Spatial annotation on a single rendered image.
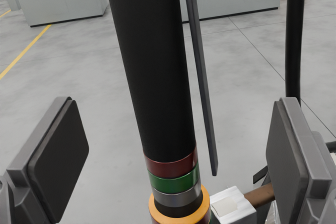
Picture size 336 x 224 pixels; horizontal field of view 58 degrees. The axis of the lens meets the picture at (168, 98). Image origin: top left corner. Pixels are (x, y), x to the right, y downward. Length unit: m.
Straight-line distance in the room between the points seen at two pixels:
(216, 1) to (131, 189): 4.29
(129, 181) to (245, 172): 0.91
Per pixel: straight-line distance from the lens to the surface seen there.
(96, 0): 7.51
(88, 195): 2.54
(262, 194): 0.26
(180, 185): 0.19
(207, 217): 0.22
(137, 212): 2.30
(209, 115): 0.17
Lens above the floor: 1.73
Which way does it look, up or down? 30 degrees down
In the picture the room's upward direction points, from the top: 9 degrees counter-clockwise
